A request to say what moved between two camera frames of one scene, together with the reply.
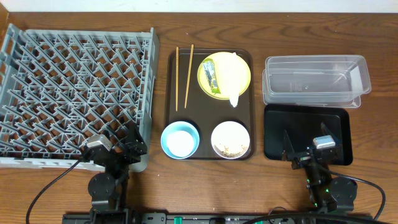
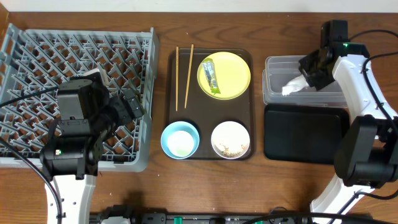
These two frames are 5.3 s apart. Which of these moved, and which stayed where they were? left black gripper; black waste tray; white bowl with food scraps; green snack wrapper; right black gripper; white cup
Moved: left black gripper; right black gripper
Stayed: green snack wrapper; white bowl with food scraps; black waste tray; white cup
